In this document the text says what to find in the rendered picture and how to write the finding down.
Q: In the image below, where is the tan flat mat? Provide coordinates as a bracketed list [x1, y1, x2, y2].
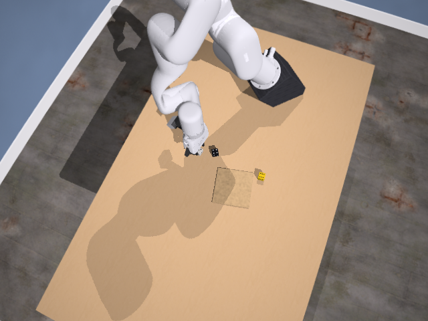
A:
[212, 168, 253, 208]

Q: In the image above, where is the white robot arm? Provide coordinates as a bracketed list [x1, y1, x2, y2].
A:
[147, 0, 281, 140]

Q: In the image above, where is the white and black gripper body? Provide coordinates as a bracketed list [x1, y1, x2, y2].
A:
[183, 123, 209, 154]

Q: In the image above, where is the yellow die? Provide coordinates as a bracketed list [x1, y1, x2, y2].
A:
[257, 172, 265, 181]

